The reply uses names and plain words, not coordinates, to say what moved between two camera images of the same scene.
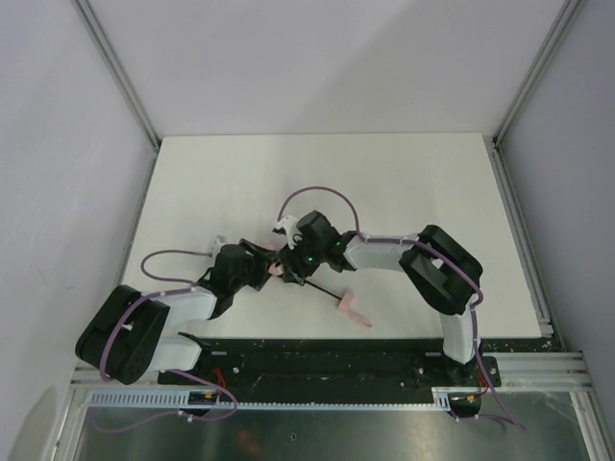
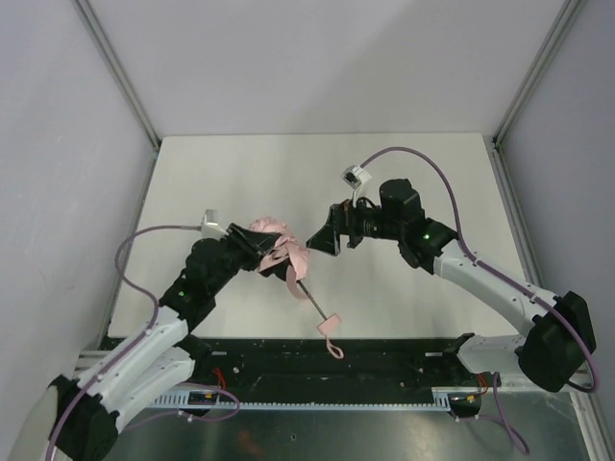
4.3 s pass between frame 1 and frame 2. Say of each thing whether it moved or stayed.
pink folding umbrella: moved
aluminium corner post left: stayed
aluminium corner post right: stayed
